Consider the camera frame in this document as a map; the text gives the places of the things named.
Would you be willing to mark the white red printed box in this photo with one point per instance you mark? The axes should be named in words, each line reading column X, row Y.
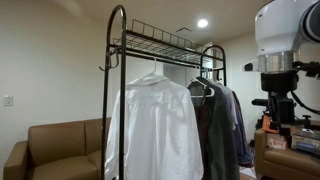
column 276, row 141

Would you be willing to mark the ceiling air vent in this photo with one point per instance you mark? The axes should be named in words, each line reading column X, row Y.
column 184, row 30

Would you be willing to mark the brown leather armchair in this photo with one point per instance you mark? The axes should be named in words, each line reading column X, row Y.
column 286, row 163

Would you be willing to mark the purple patterned garment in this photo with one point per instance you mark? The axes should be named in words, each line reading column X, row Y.
column 243, row 140

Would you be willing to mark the gray garment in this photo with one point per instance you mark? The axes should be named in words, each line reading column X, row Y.
column 223, row 140

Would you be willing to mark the white long-sleeved shirt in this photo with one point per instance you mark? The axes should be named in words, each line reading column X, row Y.
column 160, row 133

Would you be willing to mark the white wall light switch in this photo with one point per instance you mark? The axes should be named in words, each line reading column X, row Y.
column 8, row 100

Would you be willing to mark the dark maroon garment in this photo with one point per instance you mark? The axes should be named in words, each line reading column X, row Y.
column 203, row 133

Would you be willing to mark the brown leather sofa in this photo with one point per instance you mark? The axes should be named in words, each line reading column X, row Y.
column 56, row 143

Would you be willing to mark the dark blue printed box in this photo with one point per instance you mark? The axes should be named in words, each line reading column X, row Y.
column 305, row 144

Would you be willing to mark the white plastic hanger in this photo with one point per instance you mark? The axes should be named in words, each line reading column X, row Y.
column 155, row 66
column 210, row 91

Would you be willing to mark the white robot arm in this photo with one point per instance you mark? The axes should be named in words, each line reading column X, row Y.
column 280, row 26

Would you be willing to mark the black metal clothes rack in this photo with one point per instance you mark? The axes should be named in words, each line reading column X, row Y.
column 122, row 66

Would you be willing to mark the orange clamp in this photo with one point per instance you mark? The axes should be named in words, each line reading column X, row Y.
column 266, row 125

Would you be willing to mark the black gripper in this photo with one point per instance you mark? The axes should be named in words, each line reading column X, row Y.
column 279, row 81

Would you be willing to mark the round ceiling light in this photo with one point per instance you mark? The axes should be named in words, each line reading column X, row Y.
column 202, row 23

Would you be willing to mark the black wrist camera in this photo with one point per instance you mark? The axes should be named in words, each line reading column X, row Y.
column 306, row 69

